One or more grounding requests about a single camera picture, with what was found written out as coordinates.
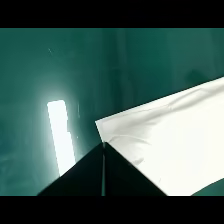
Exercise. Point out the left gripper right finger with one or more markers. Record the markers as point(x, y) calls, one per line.
point(128, 180)

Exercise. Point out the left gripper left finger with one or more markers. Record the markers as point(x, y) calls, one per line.
point(83, 178)

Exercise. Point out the white garment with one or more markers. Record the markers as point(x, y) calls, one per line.
point(176, 140)

